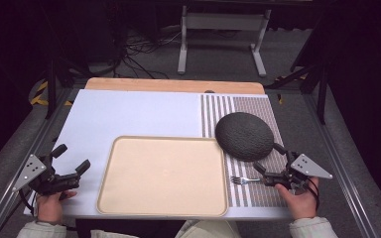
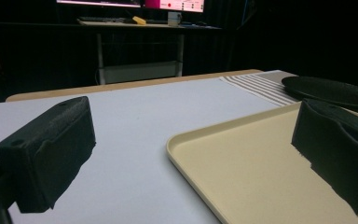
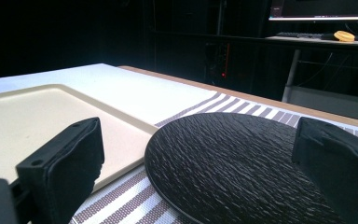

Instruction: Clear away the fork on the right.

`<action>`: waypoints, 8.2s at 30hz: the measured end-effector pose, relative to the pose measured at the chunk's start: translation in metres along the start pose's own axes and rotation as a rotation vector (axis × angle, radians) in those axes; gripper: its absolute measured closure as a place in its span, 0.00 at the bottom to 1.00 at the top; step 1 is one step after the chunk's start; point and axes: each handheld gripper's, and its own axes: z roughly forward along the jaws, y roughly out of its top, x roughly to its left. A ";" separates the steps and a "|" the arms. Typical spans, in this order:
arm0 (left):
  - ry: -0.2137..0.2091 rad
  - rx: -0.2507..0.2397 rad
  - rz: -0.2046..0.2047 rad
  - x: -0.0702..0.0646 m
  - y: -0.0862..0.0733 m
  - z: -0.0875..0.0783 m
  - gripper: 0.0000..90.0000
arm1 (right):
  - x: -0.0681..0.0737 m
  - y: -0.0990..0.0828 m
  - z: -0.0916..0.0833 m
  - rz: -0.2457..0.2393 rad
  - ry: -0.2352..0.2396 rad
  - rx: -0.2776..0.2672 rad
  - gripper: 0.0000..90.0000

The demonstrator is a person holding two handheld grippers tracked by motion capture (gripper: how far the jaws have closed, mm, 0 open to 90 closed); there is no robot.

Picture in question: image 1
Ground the person's light clothing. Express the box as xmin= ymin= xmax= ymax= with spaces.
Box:
xmin=89 ymin=219 xmax=243 ymax=238

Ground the dark textured round plate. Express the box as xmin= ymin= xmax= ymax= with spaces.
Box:
xmin=214 ymin=111 xmax=276 ymax=163

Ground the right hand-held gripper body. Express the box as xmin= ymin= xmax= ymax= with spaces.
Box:
xmin=261 ymin=152 xmax=333 ymax=193

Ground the grey metal stand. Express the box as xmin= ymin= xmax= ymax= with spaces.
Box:
xmin=177 ymin=5 xmax=273 ymax=78

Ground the left hand-held gripper cable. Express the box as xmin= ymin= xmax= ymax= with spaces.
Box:
xmin=18 ymin=188 xmax=38 ymax=216

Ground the person's right hand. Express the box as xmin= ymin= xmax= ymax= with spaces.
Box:
xmin=274 ymin=176 xmax=320 ymax=221

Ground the aluminium frame rail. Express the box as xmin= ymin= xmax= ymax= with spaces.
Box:
xmin=301 ymin=92 xmax=380 ymax=238
xmin=0 ymin=87 xmax=82 ymax=238

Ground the wooden board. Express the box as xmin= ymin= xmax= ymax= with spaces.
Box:
xmin=84 ymin=76 xmax=266 ymax=96

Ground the white table mat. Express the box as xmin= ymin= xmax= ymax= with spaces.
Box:
xmin=23 ymin=88 xmax=293 ymax=222

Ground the hand-held gripper cable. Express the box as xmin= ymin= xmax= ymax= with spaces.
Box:
xmin=306 ymin=178 xmax=321 ymax=212
xmin=18 ymin=188 xmax=38 ymax=216

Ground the right hand-held gripper cable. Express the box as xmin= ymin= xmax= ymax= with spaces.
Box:
xmin=306 ymin=178 xmax=321 ymax=212

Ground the person's left hand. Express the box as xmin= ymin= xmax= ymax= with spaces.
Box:
xmin=35 ymin=189 xmax=79 ymax=225

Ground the yellow and black floor tape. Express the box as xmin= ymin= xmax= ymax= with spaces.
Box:
xmin=29 ymin=79 xmax=74 ymax=107

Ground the striped woven placemat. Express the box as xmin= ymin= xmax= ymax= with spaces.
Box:
xmin=199 ymin=93 xmax=290 ymax=209

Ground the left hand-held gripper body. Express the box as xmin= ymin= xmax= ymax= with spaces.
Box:
xmin=12 ymin=153 xmax=81 ymax=196

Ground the silver metal fork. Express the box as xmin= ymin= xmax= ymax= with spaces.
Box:
xmin=229 ymin=176 xmax=262 ymax=186

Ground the beige plastic tray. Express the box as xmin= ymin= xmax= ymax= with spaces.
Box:
xmin=95 ymin=135 xmax=230 ymax=218

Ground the black stand leg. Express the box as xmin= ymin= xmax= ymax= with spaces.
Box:
xmin=265 ymin=60 xmax=330 ymax=126
xmin=44 ymin=58 xmax=92 ymax=121

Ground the bundle of black floor cables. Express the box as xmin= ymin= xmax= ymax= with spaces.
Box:
xmin=117 ymin=28 xmax=184 ymax=80

